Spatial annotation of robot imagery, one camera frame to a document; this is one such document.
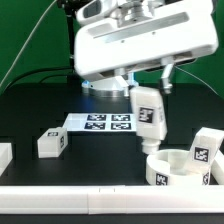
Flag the white marker base plate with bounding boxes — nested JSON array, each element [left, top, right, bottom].
[[63, 113, 136, 132]]

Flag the black cable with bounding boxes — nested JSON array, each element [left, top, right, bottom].
[[0, 65, 88, 96]]

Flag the white cable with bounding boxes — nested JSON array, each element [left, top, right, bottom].
[[0, 0, 58, 88]]

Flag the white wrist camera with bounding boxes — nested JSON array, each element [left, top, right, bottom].
[[76, 0, 130, 25]]

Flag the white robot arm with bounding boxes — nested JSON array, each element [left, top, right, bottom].
[[74, 0, 218, 96]]

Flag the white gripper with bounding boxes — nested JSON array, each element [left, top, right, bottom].
[[74, 1, 218, 97]]

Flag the white left fence bar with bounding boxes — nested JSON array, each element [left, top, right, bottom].
[[0, 143, 13, 176]]

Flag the white front fence bar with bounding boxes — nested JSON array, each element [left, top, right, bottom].
[[0, 185, 224, 215]]

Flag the white fence bar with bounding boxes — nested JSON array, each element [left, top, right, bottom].
[[0, 143, 13, 176], [0, 185, 224, 215], [211, 151, 224, 185]]

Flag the white right fence bar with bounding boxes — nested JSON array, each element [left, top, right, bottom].
[[211, 151, 224, 185]]

